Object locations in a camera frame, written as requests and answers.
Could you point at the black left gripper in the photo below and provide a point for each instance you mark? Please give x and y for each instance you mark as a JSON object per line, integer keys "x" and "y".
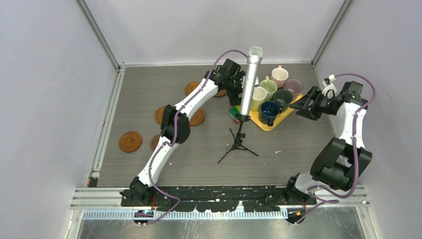
{"x": 234, "y": 98}

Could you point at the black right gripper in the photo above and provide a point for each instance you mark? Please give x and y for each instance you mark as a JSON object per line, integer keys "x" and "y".
{"x": 310, "y": 112}

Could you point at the cream yellow mug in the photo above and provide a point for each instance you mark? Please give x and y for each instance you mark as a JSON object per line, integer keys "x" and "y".
{"x": 258, "y": 97}

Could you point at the yellow tray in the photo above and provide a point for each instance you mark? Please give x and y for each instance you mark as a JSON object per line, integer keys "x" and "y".
{"x": 281, "y": 116}

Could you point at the brown wooden coaster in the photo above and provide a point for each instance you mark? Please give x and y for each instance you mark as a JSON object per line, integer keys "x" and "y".
{"x": 190, "y": 87}
{"x": 221, "y": 93}
{"x": 159, "y": 114}
{"x": 130, "y": 141}
{"x": 197, "y": 118}

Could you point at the dark walnut wooden coaster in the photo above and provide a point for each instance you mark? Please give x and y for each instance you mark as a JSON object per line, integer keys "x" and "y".
{"x": 154, "y": 141}

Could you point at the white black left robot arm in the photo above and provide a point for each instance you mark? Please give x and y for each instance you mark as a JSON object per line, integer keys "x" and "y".
{"x": 175, "y": 126}

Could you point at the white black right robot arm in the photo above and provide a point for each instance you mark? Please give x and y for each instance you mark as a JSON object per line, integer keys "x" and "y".
{"x": 339, "y": 165}

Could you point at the colourful toy brick block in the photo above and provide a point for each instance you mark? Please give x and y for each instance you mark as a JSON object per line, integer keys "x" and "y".
{"x": 233, "y": 113}

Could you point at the mauve purple mug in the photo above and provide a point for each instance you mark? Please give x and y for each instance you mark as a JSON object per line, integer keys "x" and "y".
{"x": 294, "y": 86}

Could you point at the dark green mug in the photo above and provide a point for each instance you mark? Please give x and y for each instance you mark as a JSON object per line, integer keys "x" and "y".
{"x": 282, "y": 98}

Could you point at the light green mug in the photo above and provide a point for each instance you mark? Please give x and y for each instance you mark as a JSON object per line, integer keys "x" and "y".
{"x": 270, "y": 87}

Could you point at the silver microphone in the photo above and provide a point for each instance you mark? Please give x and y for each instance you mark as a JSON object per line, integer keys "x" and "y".
{"x": 254, "y": 58}

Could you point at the dark blue mug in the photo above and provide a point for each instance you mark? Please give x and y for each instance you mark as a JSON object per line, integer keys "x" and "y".
{"x": 268, "y": 113}

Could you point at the pink cream mug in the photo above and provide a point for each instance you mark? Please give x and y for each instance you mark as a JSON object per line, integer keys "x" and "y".
{"x": 279, "y": 75}

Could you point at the black microphone tripod stand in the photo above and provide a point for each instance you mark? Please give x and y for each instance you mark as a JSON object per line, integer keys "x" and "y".
{"x": 238, "y": 137}

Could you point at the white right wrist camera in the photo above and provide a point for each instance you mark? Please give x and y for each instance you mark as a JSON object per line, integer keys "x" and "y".
{"x": 329, "y": 88}

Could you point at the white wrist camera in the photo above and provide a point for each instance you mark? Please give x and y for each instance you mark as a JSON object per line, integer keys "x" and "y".
{"x": 256, "y": 82}
{"x": 329, "y": 88}

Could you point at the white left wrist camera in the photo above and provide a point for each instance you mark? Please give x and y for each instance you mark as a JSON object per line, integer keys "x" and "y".
{"x": 256, "y": 82}

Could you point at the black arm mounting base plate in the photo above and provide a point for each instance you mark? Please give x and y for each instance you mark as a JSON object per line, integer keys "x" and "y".
{"x": 217, "y": 198}

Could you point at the aluminium front rail frame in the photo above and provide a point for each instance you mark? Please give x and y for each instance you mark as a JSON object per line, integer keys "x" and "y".
{"x": 105, "y": 203}

